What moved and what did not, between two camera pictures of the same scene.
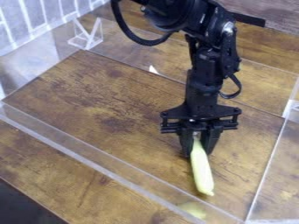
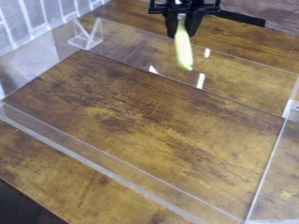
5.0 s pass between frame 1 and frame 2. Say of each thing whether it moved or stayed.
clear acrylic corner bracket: stayed
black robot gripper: moved
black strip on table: stayed
